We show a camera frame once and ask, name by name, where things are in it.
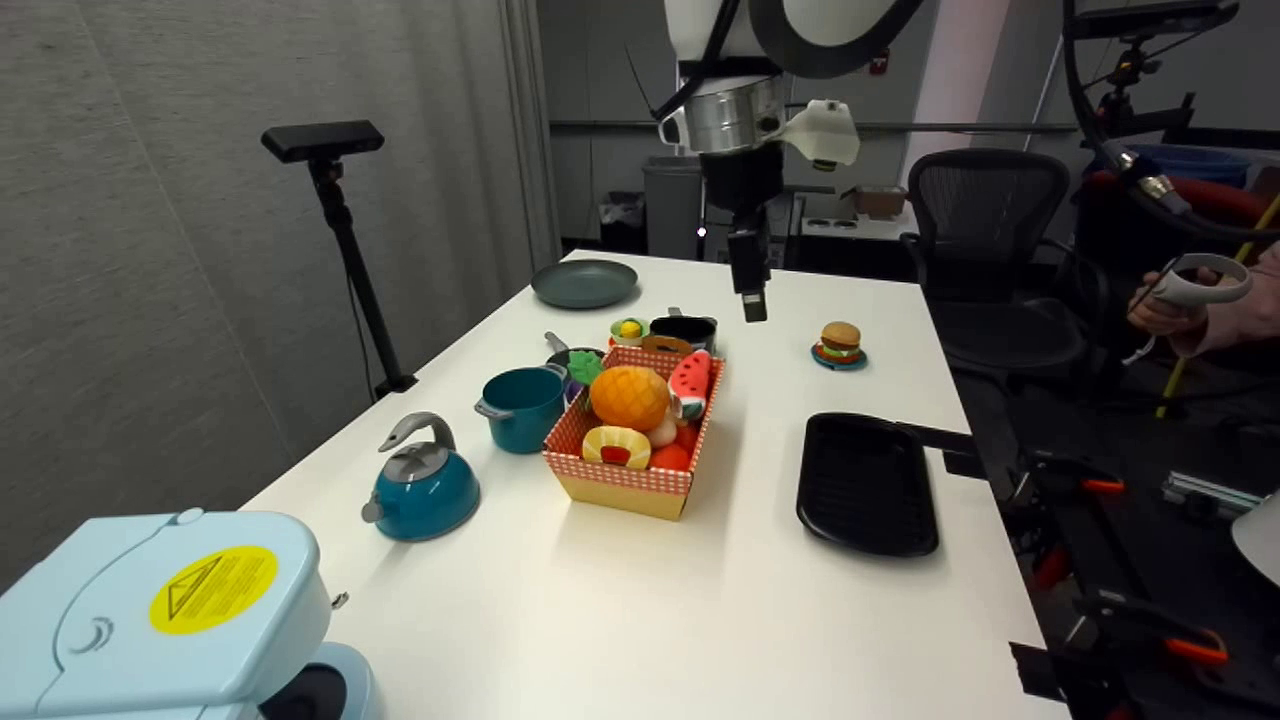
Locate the black pot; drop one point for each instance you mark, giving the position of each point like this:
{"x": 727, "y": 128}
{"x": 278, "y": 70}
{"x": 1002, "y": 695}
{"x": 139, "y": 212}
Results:
{"x": 683, "y": 328}

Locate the grey computer box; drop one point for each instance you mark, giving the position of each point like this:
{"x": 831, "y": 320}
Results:
{"x": 672, "y": 206}

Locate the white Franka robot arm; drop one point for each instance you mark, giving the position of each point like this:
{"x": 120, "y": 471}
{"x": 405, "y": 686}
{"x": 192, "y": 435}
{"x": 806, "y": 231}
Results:
{"x": 727, "y": 115}

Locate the red tomato toy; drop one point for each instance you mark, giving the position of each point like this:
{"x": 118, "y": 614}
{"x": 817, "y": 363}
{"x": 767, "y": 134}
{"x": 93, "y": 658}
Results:
{"x": 672, "y": 457}

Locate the black baking tray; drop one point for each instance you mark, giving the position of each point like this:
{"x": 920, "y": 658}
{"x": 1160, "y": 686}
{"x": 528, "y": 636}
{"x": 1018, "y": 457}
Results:
{"x": 864, "y": 486}

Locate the dark grey plate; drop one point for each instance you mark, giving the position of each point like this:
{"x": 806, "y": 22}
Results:
{"x": 587, "y": 285}

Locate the tan donut toy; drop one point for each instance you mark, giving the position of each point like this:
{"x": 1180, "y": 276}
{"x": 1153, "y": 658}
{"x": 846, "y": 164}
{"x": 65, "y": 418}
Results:
{"x": 618, "y": 444}

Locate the person forearm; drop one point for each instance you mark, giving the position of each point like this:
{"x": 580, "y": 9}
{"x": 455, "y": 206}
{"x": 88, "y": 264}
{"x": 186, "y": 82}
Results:
{"x": 1244, "y": 312}

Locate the teal toy cup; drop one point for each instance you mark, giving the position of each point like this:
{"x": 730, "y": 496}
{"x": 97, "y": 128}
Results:
{"x": 522, "y": 404}

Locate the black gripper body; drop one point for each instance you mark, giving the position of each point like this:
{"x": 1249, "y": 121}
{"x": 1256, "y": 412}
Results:
{"x": 740, "y": 181}

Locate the green yellow red toy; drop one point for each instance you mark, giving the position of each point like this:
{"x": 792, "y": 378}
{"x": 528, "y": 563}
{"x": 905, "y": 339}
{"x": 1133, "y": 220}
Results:
{"x": 628, "y": 328}

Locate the red checkered cardboard box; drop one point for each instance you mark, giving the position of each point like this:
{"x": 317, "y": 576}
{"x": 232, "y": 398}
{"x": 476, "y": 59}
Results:
{"x": 627, "y": 491}

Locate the burger toy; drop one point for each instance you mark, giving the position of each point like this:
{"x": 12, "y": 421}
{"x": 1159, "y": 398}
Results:
{"x": 837, "y": 347}

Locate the person hand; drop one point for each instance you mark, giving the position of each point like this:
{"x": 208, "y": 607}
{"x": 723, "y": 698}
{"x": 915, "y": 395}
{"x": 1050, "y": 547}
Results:
{"x": 1160, "y": 312}

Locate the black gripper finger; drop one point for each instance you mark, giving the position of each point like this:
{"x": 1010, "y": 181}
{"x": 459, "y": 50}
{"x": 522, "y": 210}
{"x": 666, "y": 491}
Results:
{"x": 754, "y": 288}

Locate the black mesh office chair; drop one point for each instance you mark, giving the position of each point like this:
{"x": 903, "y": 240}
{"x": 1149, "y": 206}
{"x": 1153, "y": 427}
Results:
{"x": 994, "y": 224}

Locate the red watermelon slice toy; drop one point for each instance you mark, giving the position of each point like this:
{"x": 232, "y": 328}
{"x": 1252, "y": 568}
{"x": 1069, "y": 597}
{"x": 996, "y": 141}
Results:
{"x": 695, "y": 387}

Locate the light blue toy toaster oven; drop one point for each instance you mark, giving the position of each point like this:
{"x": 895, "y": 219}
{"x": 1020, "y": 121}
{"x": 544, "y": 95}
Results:
{"x": 172, "y": 623}

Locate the white handheld controller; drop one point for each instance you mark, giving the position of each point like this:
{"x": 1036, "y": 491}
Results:
{"x": 1202, "y": 281}

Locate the teal toy kettle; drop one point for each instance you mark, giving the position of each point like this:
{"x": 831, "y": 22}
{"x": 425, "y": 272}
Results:
{"x": 425, "y": 494}

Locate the black camera on tripod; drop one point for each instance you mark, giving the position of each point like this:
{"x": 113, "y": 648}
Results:
{"x": 342, "y": 224}

